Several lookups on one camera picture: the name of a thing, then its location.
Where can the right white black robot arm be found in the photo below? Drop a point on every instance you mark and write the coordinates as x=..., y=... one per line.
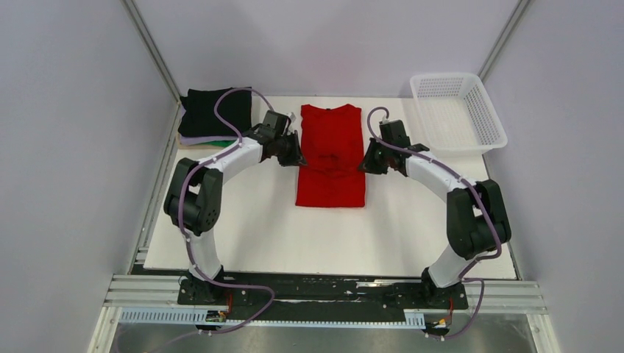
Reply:
x=477, y=223

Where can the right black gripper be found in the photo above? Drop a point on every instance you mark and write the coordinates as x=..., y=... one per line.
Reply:
x=368, y=165

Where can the white plastic basket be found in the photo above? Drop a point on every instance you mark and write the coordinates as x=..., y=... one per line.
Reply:
x=456, y=114

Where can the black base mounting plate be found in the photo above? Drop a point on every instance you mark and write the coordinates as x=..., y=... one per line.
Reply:
x=323, y=297

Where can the folded lavender t shirt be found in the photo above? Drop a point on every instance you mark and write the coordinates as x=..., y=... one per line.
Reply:
x=192, y=141

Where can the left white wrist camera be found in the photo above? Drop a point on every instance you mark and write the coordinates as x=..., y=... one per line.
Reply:
x=292, y=117

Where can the aluminium frame rail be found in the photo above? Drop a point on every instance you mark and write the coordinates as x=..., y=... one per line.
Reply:
x=500, y=296

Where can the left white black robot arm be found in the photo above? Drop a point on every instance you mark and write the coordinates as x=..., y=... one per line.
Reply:
x=193, y=200

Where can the red t shirt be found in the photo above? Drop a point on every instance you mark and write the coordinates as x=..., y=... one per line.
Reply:
x=333, y=145

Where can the folded black t shirt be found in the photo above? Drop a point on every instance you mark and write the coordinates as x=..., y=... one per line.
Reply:
x=200, y=121

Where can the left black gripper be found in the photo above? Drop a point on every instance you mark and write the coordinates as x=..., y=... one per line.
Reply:
x=295, y=158

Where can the folded green t shirt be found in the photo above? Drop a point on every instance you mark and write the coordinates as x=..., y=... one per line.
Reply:
x=222, y=143

